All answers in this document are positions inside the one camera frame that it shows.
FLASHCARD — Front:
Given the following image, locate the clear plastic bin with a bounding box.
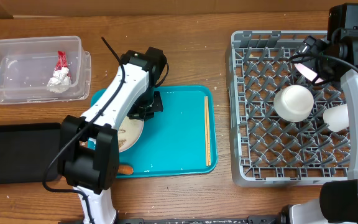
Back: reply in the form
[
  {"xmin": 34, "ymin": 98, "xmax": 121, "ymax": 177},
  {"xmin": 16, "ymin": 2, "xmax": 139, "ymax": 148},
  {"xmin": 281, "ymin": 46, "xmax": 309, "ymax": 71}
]
[{"xmin": 0, "ymin": 36, "xmax": 91, "ymax": 105}]

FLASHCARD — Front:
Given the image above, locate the teal serving tray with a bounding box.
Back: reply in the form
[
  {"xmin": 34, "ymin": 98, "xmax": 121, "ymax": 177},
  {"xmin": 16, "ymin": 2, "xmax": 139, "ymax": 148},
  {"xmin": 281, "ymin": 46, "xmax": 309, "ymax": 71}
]
[{"xmin": 87, "ymin": 84, "xmax": 218, "ymax": 180}]

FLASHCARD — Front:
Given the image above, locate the white saucer bowl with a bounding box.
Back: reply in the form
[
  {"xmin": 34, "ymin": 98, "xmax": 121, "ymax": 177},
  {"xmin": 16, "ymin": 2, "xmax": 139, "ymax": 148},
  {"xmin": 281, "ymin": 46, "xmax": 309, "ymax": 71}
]
[{"xmin": 273, "ymin": 85, "xmax": 314, "ymax": 122}]

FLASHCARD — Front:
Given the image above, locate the peanut shells and rice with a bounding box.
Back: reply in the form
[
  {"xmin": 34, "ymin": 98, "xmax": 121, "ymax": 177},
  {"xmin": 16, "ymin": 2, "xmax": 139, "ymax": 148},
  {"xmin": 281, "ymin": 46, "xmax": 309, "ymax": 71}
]
[{"xmin": 117, "ymin": 128, "xmax": 127, "ymax": 151}]

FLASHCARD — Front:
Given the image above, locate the wooden chopstick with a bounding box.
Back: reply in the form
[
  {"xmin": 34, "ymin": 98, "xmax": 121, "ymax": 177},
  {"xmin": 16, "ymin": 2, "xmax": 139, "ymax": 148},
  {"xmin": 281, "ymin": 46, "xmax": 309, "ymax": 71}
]
[
  {"xmin": 204, "ymin": 96, "xmax": 211, "ymax": 167},
  {"xmin": 204, "ymin": 96, "xmax": 209, "ymax": 167}
]

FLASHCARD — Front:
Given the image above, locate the red snack wrapper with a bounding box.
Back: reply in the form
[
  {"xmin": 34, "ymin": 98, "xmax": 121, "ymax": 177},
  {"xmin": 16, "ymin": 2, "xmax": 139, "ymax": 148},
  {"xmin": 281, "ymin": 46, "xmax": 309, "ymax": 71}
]
[{"xmin": 55, "ymin": 51, "xmax": 68, "ymax": 70}]

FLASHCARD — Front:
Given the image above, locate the black tray bin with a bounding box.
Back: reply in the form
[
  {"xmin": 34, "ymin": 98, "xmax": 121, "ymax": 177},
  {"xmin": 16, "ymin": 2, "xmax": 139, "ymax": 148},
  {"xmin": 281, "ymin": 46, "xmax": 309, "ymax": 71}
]
[{"xmin": 0, "ymin": 123, "xmax": 60, "ymax": 184}]

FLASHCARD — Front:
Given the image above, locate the orange carrot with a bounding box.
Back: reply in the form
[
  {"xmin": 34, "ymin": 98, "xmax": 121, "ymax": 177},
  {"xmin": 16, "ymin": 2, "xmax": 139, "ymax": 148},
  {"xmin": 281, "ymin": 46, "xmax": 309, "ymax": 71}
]
[{"xmin": 117, "ymin": 164, "xmax": 134, "ymax": 175}]

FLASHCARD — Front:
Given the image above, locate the pink bowl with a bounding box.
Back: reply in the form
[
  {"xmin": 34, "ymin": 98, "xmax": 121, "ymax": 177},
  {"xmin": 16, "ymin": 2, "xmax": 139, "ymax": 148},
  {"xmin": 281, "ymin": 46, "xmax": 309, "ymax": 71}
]
[{"xmin": 294, "ymin": 63, "xmax": 323, "ymax": 84}]

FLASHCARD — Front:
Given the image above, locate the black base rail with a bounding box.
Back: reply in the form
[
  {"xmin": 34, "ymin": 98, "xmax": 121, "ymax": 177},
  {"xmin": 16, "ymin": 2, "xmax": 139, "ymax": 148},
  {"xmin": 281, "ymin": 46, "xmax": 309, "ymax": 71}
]
[{"xmin": 116, "ymin": 215, "xmax": 280, "ymax": 224}]

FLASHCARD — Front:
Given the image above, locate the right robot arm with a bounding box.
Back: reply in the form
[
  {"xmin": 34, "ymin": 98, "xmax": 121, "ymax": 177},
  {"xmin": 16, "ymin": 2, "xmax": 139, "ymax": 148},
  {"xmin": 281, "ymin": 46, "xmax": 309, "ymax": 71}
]
[{"xmin": 277, "ymin": 3, "xmax": 358, "ymax": 223}]

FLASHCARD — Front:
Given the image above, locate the grey dishwasher rack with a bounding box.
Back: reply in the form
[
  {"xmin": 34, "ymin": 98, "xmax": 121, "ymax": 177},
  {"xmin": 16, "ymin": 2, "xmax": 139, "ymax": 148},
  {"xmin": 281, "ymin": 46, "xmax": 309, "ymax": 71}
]
[{"xmin": 226, "ymin": 30, "xmax": 351, "ymax": 187}]

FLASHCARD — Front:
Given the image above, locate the white cup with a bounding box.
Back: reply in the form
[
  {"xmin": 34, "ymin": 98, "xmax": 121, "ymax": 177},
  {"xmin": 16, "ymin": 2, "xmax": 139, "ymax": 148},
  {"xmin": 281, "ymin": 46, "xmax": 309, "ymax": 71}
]
[{"xmin": 323, "ymin": 104, "xmax": 349, "ymax": 132}]

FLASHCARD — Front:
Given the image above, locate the left wooden chopstick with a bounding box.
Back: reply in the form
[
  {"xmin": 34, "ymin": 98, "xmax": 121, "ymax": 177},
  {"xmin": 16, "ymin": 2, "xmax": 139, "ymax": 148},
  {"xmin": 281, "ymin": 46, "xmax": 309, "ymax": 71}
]
[{"xmin": 204, "ymin": 96, "xmax": 209, "ymax": 167}]

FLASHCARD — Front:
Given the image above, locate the right wooden chopstick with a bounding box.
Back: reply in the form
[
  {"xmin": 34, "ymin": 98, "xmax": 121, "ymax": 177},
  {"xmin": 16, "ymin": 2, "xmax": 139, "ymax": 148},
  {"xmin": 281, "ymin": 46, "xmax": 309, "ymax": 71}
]
[{"xmin": 204, "ymin": 96, "xmax": 211, "ymax": 167}]

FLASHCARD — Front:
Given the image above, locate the cardboard back panel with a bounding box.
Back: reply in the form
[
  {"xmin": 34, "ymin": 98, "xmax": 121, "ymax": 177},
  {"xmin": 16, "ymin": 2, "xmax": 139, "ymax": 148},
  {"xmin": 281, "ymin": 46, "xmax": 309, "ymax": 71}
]
[{"xmin": 0, "ymin": 0, "xmax": 358, "ymax": 19}]

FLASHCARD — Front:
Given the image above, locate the white tissue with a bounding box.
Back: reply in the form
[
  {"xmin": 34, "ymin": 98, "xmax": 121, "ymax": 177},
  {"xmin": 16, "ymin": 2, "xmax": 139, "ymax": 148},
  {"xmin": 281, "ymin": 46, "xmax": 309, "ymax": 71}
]
[{"xmin": 47, "ymin": 67, "xmax": 71, "ymax": 93}]

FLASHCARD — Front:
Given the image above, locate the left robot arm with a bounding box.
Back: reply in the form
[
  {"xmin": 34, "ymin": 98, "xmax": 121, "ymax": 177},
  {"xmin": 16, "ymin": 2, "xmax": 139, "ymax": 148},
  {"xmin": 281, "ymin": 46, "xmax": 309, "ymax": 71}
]
[{"xmin": 58, "ymin": 47, "xmax": 167, "ymax": 223}]

